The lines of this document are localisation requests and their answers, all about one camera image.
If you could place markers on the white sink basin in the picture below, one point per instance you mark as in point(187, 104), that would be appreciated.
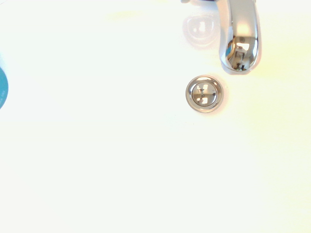
point(121, 157)

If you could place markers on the chrome sink drain stopper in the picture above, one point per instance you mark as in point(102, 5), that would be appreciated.
point(204, 93)

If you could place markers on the chrome faucet spout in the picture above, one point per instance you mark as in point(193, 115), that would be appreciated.
point(243, 36)

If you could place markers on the teal round container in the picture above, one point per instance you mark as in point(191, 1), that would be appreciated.
point(3, 88)

